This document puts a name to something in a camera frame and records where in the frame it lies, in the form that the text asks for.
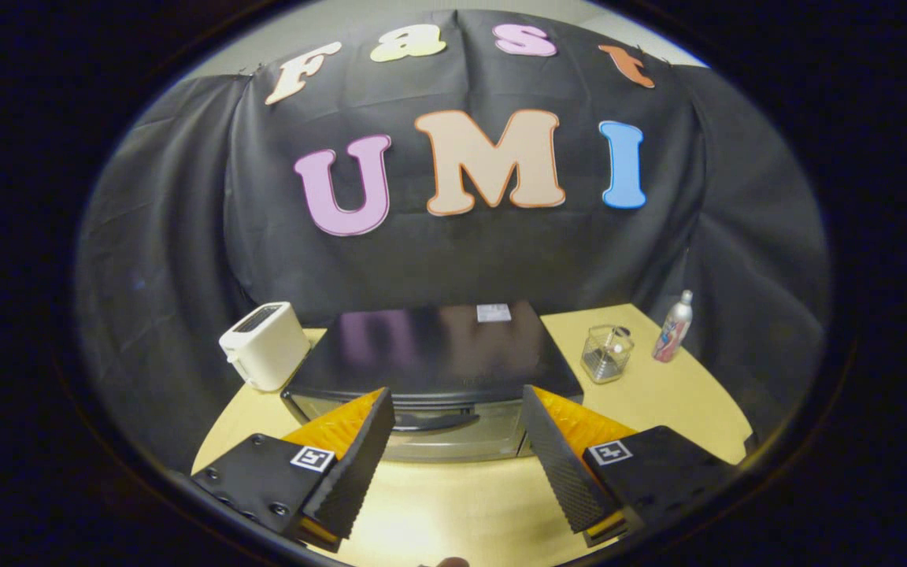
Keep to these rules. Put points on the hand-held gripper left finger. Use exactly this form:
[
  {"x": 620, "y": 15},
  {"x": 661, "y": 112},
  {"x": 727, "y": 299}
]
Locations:
[{"x": 359, "y": 465}]

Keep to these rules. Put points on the silver spray bottle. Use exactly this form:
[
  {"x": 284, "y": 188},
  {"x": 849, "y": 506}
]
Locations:
[{"x": 672, "y": 331}]

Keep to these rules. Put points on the clear glass container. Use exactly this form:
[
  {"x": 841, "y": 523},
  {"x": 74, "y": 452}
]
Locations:
[{"x": 607, "y": 358}]

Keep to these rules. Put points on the white bread toaster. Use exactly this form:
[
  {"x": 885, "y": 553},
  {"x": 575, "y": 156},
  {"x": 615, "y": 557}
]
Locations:
[{"x": 264, "y": 346}]

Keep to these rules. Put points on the black backdrop cloth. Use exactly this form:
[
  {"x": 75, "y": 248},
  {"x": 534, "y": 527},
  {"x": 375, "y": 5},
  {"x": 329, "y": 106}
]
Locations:
[{"x": 461, "y": 260}]

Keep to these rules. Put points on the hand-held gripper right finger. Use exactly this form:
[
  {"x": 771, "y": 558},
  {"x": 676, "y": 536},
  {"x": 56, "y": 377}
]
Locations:
[{"x": 556, "y": 465}]

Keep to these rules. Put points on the black toaster oven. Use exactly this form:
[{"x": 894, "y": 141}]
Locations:
[{"x": 430, "y": 346}]

